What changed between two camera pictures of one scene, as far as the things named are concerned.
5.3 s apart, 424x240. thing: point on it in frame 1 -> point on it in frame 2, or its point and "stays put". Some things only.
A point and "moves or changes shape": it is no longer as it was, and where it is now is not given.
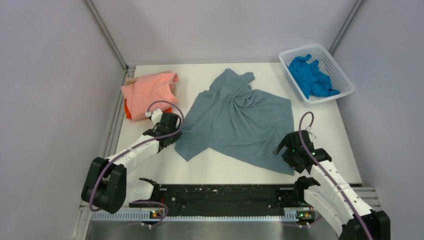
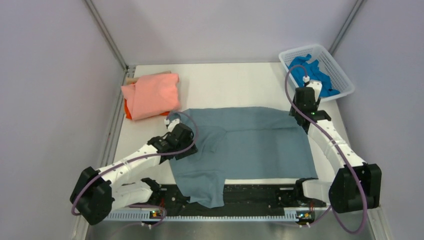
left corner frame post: (106, 33) stays put
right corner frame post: (347, 26) stays put
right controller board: (305, 217) stays put
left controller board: (156, 214) stays put
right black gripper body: (290, 156) -> (296, 106)
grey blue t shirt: (236, 118) moves or changes shape
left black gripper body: (175, 137) -> (183, 145)
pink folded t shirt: (146, 89) stays put
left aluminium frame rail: (111, 143) stays put
